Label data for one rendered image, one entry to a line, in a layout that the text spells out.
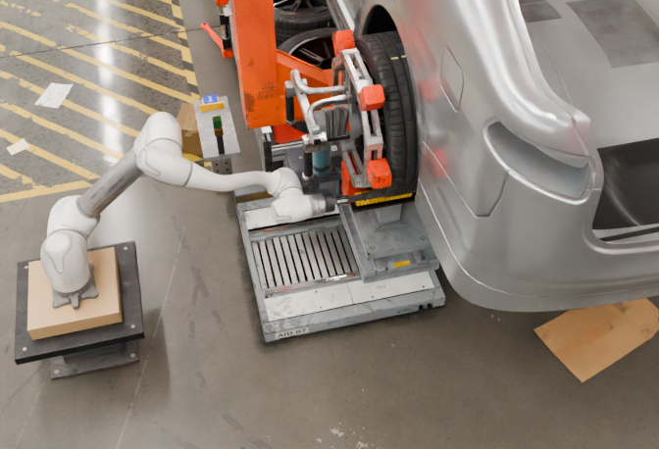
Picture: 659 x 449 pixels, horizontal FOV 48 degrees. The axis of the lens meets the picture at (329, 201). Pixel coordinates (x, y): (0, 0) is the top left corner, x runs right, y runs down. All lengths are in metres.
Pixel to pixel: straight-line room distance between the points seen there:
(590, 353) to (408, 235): 0.94
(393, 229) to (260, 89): 0.88
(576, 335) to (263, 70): 1.81
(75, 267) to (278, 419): 1.01
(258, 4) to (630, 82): 1.52
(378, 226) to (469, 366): 0.74
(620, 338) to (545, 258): 1.40
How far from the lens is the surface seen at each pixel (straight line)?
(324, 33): 4.14
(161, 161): 2.73
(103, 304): 3.16
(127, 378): 3.38
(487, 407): 3.27
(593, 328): 3.59
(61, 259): 3.03
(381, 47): 2.88
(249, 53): 3.26
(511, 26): 2.12
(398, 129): 2.76
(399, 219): 3.49
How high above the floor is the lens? 2.84
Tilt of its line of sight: 47 degrees down
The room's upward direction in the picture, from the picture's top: straight up
